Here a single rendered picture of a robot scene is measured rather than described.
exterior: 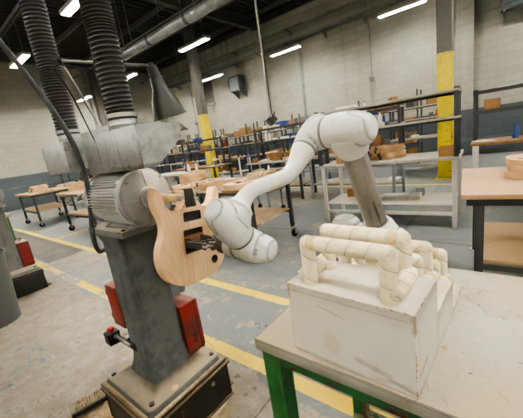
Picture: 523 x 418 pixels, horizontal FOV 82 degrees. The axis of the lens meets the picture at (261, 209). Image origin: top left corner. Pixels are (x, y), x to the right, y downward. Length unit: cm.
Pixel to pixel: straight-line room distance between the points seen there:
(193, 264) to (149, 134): 56
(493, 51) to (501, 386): 1128
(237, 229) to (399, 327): 53
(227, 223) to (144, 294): 82
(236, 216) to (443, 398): 64
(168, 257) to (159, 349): 67
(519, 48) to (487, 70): 80
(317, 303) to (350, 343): 10
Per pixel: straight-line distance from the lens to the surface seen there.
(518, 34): 1182
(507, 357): 83
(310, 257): 65
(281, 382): 90
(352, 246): 59
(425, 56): 1200
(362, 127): 116
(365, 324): 64
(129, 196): 135
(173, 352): 184
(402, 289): 60
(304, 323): 73
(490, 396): 74
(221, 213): 90
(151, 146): 108
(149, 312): 167
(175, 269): 126
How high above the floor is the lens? 142
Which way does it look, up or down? 13 degrees down
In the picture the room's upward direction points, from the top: 8 degrees counter-clockwise
